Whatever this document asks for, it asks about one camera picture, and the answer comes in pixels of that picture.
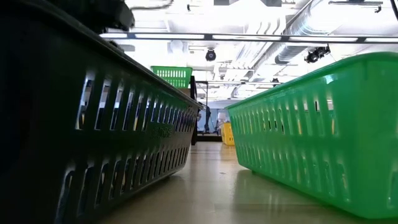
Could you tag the green plastic slotted basket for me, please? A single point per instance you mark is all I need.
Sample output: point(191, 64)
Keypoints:
point(367, 81)
point(187, 77)

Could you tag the yellow plastic slotted basket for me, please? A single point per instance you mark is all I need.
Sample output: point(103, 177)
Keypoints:
point(228, 133)

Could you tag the black plastic slotted basket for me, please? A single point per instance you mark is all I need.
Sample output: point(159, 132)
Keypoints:
point(46, 143)

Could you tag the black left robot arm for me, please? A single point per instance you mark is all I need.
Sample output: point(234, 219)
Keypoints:
point(96, 14)

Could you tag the black background robot arm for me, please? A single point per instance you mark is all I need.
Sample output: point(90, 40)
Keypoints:
point(207, 119)

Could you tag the overhead light bar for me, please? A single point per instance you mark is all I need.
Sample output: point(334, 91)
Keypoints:
point(171, 36)

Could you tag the wooden shelf with black post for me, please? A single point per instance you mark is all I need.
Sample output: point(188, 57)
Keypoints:
point(193, 90)

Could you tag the black aluminium table frame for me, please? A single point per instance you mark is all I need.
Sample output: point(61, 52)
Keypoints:
point(210, 137)

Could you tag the black background rig frame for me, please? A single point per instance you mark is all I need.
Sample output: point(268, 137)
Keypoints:
point(205, 82)

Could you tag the black round overhead camera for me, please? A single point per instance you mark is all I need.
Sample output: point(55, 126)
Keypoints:
point(211, 55)

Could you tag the silver ventilation duct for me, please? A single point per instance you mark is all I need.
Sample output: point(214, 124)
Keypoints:
point(298, 51)

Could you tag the black ceiling camera rig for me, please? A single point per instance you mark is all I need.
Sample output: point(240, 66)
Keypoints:
point(315, 55)

